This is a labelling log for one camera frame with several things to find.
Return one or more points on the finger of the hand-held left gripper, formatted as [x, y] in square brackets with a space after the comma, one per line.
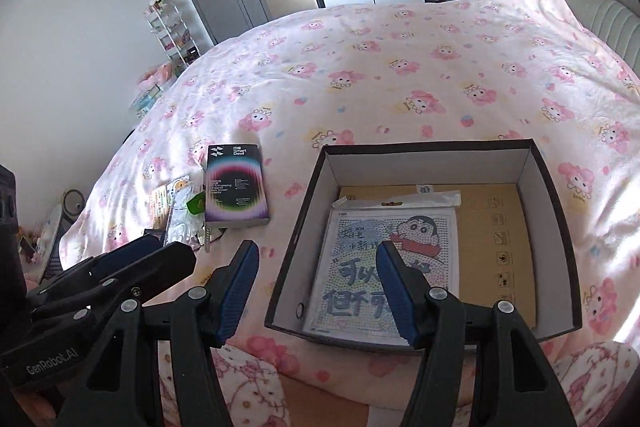
[160, 263]
[125, 253]

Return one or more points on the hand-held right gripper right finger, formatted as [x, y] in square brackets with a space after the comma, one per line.
[396, 297]

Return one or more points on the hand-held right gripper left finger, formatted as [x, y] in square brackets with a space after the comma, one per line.
[239, 292]

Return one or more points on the clear phone case package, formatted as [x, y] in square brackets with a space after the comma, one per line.
[182, 219]

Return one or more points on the small printed card packet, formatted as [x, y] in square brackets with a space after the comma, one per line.
[160, 207]

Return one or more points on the black gradient screen protector box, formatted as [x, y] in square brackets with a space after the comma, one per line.
[235, 187]

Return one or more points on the black cardboard box container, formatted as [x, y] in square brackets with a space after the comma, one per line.
[425, 162]

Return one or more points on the cartoon diamond painting packet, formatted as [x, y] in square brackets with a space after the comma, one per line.
[360, 257]

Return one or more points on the small green tag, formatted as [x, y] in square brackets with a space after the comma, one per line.
[195, 204]

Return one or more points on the round floor fan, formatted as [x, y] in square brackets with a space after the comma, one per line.
[74, 202]

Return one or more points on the pink printed pajama pants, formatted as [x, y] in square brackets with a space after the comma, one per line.
[250, 382]

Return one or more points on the flat brown cardboard box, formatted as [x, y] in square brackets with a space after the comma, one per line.
[490, 247]

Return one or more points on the light blue storage box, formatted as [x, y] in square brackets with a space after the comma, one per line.
[146, 99]

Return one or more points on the pink printed blanket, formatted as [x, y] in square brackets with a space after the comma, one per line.
[375, 82]

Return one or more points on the grey padded headboard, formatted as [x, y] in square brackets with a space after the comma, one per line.
[600, 12]

